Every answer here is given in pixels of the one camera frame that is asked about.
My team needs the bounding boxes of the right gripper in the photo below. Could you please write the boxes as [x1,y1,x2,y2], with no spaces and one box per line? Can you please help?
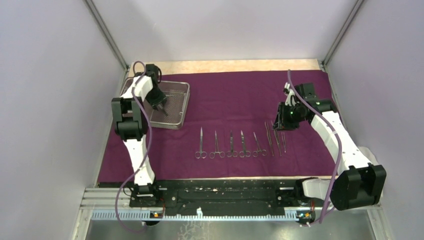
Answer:
[271,102,306,132]

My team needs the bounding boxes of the long metal tweezers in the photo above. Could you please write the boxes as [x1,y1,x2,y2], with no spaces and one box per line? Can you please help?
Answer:
[271,123,282,157]

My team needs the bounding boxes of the metal spatula handle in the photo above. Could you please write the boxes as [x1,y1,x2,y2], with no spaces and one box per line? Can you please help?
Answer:
[264,121,274,156]

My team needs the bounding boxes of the short metal tweezers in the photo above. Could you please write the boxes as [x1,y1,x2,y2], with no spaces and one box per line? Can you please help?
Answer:
[281,131,287,153]

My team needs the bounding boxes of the metal mesh instrument tray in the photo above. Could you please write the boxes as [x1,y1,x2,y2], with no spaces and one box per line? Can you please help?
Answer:
[120,78,191,130]

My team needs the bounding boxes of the small curved hemostat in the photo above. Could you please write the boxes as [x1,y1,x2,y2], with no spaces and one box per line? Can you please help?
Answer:
[252,132,267,158]

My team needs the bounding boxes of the surgical scissors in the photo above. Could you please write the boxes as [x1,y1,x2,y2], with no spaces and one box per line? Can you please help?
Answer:
[238,130,252,158]

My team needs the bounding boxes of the maroon wrap cloth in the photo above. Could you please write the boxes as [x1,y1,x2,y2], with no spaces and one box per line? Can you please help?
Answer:
[97,70,346,183]

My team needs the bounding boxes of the small metal scissors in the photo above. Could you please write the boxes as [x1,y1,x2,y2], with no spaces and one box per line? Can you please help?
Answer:
[226,131,238,158]

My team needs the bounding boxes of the surgical clamp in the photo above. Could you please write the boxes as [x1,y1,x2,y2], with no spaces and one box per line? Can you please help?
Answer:
[209,130,225,159]

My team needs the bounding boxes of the surgical forceps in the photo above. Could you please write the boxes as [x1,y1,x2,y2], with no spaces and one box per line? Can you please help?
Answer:
[195,127,207,159]

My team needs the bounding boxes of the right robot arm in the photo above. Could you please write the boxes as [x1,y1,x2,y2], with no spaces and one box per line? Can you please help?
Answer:
[272,82,387,211]

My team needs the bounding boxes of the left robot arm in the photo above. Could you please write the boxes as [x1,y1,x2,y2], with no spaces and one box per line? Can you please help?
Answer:
[111,64,168,207]

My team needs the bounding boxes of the white crumpled cloth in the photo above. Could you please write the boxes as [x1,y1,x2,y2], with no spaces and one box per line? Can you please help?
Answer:
[358,146,387,201]

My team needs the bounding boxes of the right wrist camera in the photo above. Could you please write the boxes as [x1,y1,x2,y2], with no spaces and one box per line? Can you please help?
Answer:
[283,82,298,107]

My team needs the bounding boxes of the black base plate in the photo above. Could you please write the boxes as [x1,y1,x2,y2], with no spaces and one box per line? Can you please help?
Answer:
[124,178,323,217]

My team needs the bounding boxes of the grey cable duct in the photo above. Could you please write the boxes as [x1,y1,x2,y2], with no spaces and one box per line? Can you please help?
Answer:
[91,208,299,222]

